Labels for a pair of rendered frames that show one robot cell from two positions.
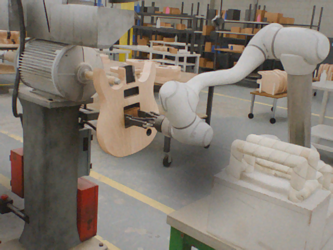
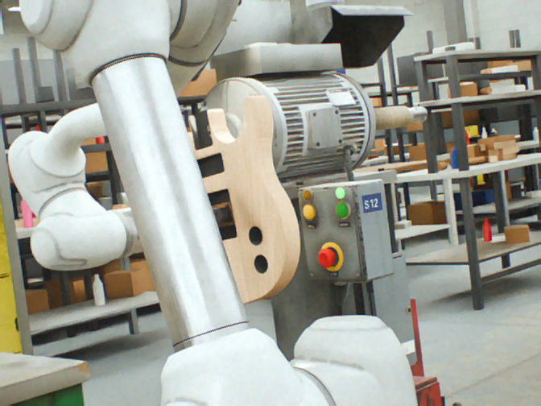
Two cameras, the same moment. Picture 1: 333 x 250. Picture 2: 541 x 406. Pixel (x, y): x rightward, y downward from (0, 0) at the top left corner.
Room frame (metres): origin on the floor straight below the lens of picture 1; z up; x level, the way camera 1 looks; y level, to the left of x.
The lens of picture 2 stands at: (1.91, -1.89, 1.22)
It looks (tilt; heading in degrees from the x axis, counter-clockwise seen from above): 3 degrees down; 94
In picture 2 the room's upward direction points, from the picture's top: 7 degrees counter-clockwise
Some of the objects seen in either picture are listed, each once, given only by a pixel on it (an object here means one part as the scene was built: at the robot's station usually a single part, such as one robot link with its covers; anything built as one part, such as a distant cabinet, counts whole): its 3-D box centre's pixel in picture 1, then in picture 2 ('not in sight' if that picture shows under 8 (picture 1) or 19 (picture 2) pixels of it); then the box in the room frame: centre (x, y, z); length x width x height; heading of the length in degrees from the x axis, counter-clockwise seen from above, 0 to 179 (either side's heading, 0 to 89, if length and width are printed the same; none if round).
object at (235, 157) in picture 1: (235, 162); not in sight; (0.97, -0.19, 1.15); 0.03 x 0.03 x 0.09
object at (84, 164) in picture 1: (76, 125); (371, 255); (1.96, 0.48, 0.93); 0.15 x 0.10 x 0.55; 50
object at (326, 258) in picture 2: not in sight; (329, 257); (1.87, 0.19, 0.97); 0.04 x 0.04 x 0.04; 50
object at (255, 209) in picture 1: (265, 213); not in sight; (0.95, -0.29, 1.02); 0.27 x 0.15 x 0.17; 53
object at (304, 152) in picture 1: (280, 147); not in sight; (0.98, -0.31, 1.20); 0.20 x 0.03 x 0.03; 52
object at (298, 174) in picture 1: (297, 182); not in sight; (0.87, -0.32, 1.15); 0.03 x 0.03 x 0.09
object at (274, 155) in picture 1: (267, 153); not in sight; (0.92, -0.26, 1.20); 0.20 x 0.03 x 0.03; 52
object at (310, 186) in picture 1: (306, 188); not in sight; (0.89, -0.36, 1.12); 0.11 x 0.03 x 0.03; 143
